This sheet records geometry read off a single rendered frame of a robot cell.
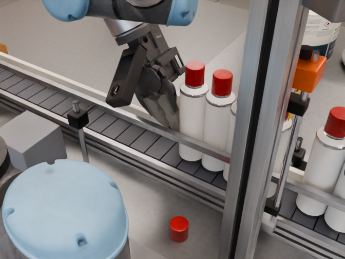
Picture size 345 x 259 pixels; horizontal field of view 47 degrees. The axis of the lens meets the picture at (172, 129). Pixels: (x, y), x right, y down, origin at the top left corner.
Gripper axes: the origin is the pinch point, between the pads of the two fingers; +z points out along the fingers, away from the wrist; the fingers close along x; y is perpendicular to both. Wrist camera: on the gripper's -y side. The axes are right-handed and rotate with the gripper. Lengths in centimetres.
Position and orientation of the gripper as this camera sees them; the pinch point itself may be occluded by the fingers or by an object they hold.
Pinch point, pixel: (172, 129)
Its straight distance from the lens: 77.0
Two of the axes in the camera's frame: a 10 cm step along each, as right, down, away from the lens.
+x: -7.3, 0.9, 6.8
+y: 5.4, -5.4, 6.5
